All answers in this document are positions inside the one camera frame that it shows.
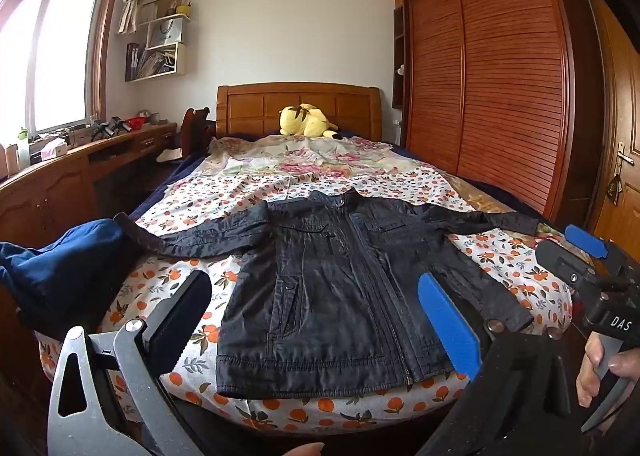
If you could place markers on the black jacket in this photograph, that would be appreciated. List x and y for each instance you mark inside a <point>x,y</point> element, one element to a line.
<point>330,286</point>

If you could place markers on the person's left hand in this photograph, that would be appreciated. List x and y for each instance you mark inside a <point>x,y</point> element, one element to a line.
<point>302,450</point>

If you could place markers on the white wall shelf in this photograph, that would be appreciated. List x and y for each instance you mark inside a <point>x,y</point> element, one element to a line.
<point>177,61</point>

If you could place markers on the orange print bed sheet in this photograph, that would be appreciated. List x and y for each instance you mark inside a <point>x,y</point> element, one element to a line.
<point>200,196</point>

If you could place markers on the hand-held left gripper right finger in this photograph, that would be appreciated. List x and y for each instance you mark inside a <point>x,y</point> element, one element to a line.
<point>445,321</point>

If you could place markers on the dark blue mattress cover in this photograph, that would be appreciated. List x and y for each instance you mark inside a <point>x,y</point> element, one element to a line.
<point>165,186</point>

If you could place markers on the hanging keys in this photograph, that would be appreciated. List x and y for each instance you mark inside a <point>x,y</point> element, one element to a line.
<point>614,188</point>

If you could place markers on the pink floral quilt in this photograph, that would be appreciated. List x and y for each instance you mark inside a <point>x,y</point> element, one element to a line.
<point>300,156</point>

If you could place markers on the blue cloth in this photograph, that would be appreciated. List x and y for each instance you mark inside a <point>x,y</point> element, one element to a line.
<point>55,266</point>

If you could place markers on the wooden bed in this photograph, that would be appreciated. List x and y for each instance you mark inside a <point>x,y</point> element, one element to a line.
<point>300,103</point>

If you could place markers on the yellow plush toy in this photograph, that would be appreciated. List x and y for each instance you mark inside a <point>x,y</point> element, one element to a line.
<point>305,122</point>

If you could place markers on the row of books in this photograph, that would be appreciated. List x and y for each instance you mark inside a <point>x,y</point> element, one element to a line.
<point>150,61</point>

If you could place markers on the wooden louvered wardrobe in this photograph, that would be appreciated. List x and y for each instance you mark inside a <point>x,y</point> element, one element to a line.
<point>500,86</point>

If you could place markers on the wooden door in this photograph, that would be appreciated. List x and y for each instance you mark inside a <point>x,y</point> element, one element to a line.
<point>620,101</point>

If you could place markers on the person's right hand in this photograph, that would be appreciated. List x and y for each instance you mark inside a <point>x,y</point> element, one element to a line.
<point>590,371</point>

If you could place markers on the white paper bag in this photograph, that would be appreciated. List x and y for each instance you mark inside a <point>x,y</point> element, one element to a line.
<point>169,31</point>

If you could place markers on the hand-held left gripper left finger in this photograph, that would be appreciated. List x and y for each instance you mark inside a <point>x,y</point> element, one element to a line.
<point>175,321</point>

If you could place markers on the wooden chair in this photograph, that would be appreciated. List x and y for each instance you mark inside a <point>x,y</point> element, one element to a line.
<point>195,131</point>

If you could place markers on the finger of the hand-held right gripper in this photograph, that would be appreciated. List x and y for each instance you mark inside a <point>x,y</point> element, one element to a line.
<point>565,263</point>
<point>585,238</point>

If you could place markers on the wooden desk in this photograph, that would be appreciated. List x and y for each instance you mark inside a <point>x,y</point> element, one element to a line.
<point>50,186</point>

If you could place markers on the green cap bottle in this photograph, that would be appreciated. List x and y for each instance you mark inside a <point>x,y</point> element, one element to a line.
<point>23,148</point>

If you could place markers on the red bowl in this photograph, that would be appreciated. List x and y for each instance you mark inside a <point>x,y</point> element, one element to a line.
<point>135,123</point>

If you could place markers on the window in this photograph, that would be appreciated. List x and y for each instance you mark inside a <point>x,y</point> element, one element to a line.
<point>60,51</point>

